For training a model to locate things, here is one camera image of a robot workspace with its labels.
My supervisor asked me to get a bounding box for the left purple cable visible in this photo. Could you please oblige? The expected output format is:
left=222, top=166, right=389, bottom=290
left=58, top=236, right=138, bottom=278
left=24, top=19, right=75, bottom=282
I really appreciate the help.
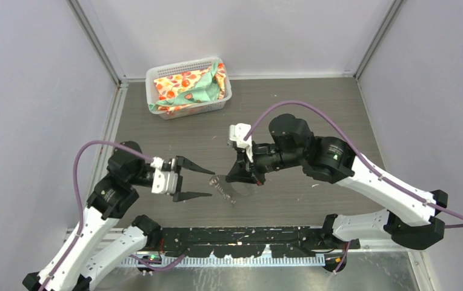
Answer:
left=36, top=140, right=191, bottom=291

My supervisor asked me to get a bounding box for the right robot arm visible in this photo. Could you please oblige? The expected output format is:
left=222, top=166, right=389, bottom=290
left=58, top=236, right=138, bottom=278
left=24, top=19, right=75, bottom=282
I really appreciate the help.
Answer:
left=226, top=113, right=448, bottom=250

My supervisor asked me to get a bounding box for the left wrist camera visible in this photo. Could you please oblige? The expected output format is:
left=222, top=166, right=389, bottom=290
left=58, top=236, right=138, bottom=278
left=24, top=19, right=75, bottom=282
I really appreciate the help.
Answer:
left=150, top=157, right=169, bottom=195

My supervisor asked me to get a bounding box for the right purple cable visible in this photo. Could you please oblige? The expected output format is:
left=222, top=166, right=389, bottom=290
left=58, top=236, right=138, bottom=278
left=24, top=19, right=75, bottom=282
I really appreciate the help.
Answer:
left=243, top=100, right=463, bottom=275

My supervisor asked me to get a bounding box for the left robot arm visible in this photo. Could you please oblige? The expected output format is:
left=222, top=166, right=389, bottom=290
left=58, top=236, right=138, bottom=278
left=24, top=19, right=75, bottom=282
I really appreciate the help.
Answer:
left=22, top=140, right=214, bottom=290

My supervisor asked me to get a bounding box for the purple cable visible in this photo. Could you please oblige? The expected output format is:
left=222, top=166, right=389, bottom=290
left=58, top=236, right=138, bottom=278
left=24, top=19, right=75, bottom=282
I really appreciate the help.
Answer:
left=36, top=140, right=191, bottom=291
left=243, top=100, right=463, bottom=275

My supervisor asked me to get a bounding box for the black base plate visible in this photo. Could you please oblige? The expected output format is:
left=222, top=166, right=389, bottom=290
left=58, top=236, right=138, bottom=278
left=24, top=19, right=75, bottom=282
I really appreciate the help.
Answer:
left=141, top=226, right=345, bottom=258

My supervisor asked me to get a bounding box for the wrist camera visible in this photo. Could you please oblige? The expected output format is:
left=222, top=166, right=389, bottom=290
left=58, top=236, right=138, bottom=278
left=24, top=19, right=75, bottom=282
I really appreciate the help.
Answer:
left=150, top=157, right=169, bottom=195
left=228, top=123, right=253, bottom=162

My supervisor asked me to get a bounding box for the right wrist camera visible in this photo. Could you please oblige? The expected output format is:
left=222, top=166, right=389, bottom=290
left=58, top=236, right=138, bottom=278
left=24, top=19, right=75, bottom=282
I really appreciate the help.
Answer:
left=228, top=123, right=253, bottom=162

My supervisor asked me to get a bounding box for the floral cloth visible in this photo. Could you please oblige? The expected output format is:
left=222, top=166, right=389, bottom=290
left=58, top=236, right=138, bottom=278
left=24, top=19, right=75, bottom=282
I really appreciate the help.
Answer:
left=149, top=62, right=227, bottom=113

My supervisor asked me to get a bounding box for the white plastic basket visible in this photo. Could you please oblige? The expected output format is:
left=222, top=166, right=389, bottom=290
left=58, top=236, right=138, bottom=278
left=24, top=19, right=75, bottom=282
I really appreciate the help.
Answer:
left=145, top=57, right=232, bottom=119

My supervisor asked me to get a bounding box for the white cable duct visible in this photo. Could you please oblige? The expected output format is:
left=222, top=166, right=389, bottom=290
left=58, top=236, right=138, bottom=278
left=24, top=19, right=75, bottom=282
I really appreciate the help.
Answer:
left=115, top=254, right=327, bottom=269

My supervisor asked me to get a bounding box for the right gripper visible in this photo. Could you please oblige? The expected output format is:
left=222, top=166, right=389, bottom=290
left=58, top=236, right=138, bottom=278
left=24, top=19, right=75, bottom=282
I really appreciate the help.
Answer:
left=225, top=139, right=303, bottom=186

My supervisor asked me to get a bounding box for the metal key organizer plate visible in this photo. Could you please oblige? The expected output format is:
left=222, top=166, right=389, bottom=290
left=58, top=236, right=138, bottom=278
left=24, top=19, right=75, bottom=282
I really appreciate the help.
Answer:
left=209, top=175, right=256, bottom=206

